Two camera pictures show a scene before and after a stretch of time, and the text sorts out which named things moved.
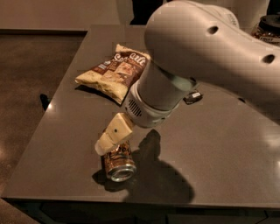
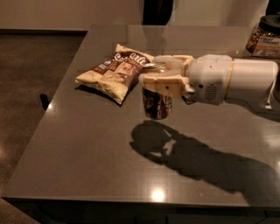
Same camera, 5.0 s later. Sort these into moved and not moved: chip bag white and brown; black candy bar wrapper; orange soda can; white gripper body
Moved: orange soda can; white gripper body
Not moved: chip bag white and brown; black candy bar wrapper
